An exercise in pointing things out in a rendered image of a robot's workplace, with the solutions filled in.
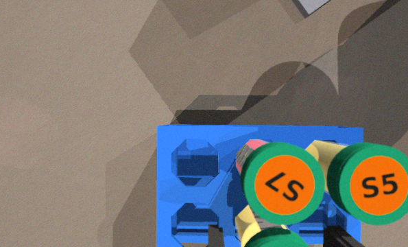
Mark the grey flat tray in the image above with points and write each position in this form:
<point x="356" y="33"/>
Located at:
<point x="308" y="7"/>

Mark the sample tube s5 with green cap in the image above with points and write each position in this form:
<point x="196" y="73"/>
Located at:
<point x="368" y="181"/>

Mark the blue tube rack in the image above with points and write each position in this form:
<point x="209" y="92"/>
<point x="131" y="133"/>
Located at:
<point x="196" y="164"/>

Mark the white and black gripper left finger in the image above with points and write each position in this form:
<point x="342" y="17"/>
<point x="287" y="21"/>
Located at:
<point x="215" y="236"/>

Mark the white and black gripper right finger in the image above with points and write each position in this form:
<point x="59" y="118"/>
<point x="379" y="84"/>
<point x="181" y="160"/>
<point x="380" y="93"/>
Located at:
<point x="336" y="236"/>

